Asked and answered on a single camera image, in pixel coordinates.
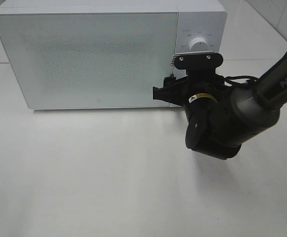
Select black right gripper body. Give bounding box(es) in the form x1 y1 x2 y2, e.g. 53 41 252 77
174 70 226 109

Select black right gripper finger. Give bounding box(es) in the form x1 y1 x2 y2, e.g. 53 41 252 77
163 74 183 88
152 87 180 105

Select white microwave door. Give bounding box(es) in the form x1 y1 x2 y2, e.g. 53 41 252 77
0 13 177 110

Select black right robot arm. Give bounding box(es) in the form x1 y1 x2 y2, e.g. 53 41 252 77
153 51 287 160

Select upper white control knob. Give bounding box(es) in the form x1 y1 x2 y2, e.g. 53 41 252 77
188 36 209 52

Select white microwave oven body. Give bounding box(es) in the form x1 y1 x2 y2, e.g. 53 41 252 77
0 0 228 111

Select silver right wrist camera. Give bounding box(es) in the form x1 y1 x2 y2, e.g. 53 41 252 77
171 51 223 70

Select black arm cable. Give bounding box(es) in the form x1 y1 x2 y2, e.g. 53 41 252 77
222 32 287 87

